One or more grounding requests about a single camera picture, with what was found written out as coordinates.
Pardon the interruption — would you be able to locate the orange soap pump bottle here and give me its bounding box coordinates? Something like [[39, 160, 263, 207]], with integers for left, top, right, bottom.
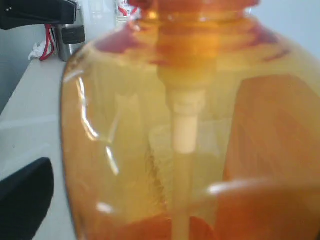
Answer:
[[60, 0, 320, 240]]

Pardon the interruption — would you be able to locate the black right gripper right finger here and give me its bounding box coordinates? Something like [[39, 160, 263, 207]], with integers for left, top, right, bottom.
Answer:
[[0, 157, 54, 240]]

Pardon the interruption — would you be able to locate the steel thermos with black lid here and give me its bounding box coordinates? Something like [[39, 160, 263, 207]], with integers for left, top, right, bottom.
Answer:
[[52, 6, 86, 62]]

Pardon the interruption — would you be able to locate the red cord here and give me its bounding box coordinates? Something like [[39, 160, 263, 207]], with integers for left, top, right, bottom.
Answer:
[[39, 24, 56, 62]]

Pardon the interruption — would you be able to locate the crumpled white tissue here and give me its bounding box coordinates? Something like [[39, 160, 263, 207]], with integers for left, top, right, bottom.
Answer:
[[28, 41, 55, 61]]

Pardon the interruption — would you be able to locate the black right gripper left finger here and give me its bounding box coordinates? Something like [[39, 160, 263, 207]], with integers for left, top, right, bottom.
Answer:
[[0, 0, 77, 30]]

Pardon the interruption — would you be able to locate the clear bottle with red label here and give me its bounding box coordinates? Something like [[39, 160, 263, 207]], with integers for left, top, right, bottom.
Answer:
[[114, 0, 140, 27]]

